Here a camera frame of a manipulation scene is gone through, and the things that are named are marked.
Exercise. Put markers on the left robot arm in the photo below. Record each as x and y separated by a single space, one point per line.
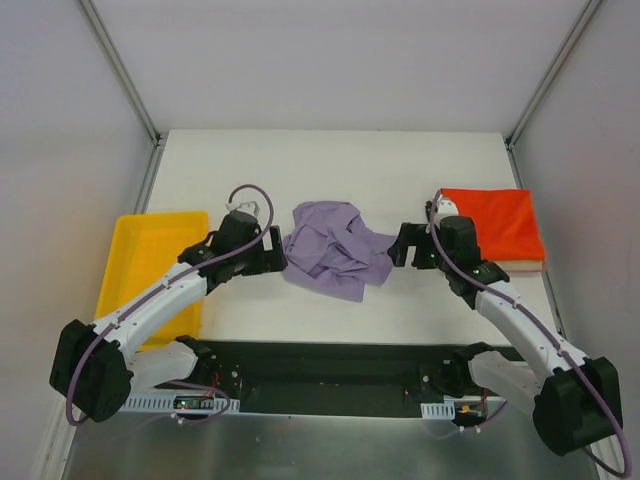
98 365

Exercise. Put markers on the purple t-shirt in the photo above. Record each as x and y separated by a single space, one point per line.
332 252

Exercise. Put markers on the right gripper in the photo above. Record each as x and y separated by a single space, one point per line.
407 245

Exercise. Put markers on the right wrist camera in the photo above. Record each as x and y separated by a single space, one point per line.
444 208

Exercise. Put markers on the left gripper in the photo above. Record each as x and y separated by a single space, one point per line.
272 248

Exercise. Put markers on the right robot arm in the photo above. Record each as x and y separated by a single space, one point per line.
573 400

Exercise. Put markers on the left white cable duct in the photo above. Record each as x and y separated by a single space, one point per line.
178 403

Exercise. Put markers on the folded orange t-shirt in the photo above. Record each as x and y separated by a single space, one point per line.
505 225

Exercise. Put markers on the left aluminium frame post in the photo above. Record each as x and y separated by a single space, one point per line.
105 43

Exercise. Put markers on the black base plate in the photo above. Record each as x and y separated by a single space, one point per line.
357 380

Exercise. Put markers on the aluminium frame post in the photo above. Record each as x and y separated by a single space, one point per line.
105 43
562 56

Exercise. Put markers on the right aluminium frame post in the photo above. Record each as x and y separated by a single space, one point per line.
562 56

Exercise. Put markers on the white cable duct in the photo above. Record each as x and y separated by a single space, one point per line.
178 403
438 411

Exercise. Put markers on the folded beige t-shirt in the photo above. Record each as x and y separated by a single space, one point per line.
525 266

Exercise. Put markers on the right white cable duct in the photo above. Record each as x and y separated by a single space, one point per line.
438 411

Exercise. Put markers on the yellow plastic tray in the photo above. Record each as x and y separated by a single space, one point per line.
143 248

